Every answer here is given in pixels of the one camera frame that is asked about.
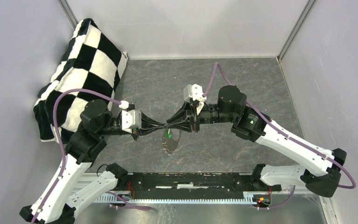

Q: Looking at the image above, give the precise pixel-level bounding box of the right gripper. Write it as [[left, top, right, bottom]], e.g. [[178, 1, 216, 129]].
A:
[[167, 99, 236, 133]]

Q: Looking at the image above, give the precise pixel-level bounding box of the green tagged key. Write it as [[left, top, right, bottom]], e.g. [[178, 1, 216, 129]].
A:
[[163, 128, 172, 139]]

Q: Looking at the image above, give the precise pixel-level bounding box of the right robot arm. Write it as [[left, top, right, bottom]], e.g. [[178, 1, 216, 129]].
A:
[[167, 84, 347, 198]]

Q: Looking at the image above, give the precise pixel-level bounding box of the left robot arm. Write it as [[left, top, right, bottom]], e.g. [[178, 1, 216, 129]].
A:
[[20, 99, 165, 224]]

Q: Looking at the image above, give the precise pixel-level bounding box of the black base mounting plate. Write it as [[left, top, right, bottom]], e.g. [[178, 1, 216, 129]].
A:
[[112, 172, 282, 200]]

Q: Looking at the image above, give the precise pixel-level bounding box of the black white checkered blanket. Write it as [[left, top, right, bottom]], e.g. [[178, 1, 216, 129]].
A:
[[33, 18, 128, 142]]

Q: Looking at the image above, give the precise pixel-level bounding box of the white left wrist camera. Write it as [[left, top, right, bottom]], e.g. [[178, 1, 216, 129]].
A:
[[121, 110, 142, 133]]

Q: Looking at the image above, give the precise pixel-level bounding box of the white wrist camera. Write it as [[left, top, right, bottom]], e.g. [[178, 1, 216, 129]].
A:
[[183, 84, 207, 115], [121, 110, 142, 133]]

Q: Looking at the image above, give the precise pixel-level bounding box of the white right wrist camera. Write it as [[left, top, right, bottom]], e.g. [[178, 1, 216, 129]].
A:
[[183, 84, 207, 115]]

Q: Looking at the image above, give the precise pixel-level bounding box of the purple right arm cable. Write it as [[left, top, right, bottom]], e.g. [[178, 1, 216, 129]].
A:
[[203, 62, 357, 210]]

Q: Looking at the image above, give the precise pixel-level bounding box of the white slotted cable duct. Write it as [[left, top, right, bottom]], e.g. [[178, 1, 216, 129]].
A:
[[94, 193, 256, 205]]

